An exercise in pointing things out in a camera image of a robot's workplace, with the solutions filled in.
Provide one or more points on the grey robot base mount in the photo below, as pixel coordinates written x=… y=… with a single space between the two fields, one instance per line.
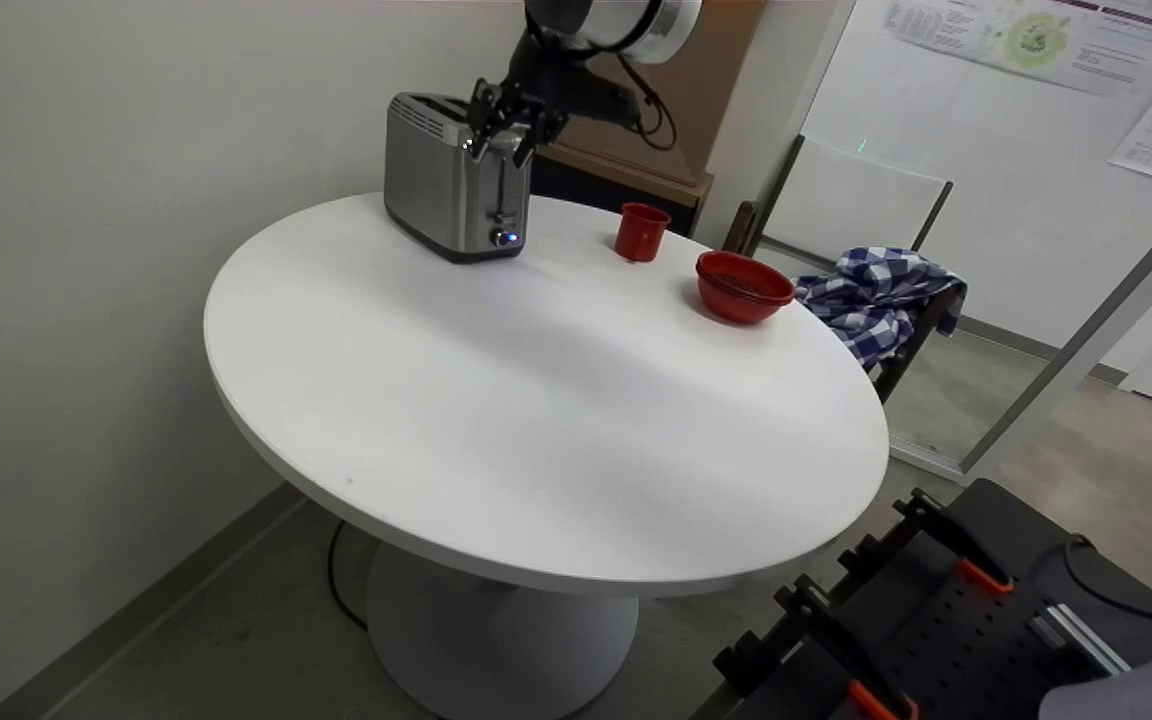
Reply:
x=1138 y=687

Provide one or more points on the silver two-slot toaster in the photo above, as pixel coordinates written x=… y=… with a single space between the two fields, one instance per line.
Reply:
x=436 y=186

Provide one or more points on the large white wall poster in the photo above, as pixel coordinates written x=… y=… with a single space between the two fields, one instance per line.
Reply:
x=1069 y=38

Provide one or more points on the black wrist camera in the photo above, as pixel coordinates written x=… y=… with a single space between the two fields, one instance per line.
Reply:
x=610 y=97

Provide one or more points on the diagonal aluminium bar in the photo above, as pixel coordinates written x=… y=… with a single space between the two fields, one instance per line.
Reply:
x=1099 y=321

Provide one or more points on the black perforated robot cart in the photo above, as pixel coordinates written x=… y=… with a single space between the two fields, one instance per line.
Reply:
x=949 y=642

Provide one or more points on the white table pedestal base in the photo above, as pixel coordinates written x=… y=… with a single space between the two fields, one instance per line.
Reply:
x=498 y=642

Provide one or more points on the red plastic cup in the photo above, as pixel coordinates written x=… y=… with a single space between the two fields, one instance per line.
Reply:
x=636 y=234

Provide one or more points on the red plastic bowl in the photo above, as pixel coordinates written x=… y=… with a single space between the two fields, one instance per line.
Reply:
x=743 y=294

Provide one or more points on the orange black clamp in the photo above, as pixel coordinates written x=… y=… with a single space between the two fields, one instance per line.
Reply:
x=879 y=702
x=984 y=578

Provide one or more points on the blue white checkered cloth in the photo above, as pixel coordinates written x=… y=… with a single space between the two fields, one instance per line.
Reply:
x=880 y=305

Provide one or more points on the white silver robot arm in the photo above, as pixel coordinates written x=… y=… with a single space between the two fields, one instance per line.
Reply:
x=616 y=20

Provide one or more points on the black frame white-back chair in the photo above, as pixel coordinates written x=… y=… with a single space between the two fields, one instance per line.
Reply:
x=859 y=202

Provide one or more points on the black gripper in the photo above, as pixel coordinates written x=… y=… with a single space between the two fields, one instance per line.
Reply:
x=542 y=79

